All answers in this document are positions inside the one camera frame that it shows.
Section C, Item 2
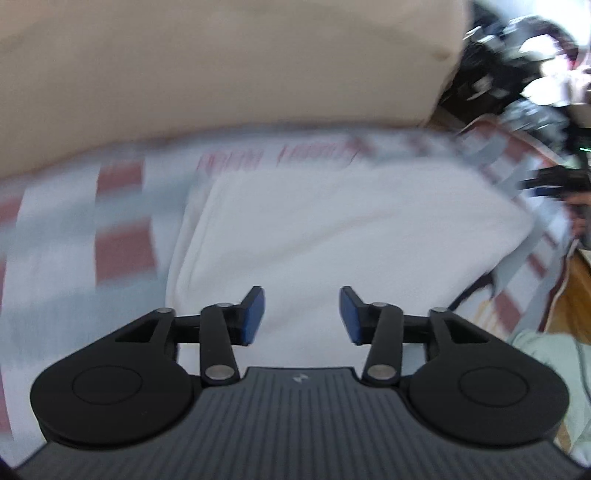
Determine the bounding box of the cream cardigan with green trim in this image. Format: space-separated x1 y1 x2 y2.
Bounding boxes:
164 161 536 393

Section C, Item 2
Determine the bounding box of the pale green garment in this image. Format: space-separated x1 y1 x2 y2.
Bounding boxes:
508 330 591 462

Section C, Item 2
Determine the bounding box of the pile of dark clothes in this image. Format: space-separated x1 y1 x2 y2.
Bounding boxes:
438 0 591 153

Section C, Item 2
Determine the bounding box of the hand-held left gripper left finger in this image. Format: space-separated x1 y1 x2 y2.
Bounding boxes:
115 285 265 387

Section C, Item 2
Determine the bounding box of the person's right hand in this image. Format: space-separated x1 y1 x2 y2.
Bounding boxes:
567 193 591 245

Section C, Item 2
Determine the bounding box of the checked rug with dog print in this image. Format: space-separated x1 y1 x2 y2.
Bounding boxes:
0 117 583 444

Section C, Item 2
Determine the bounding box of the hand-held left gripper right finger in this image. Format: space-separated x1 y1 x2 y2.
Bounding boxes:
340 286 490 387

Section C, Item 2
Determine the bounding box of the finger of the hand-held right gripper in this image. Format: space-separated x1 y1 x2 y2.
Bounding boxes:
521 168 566 198

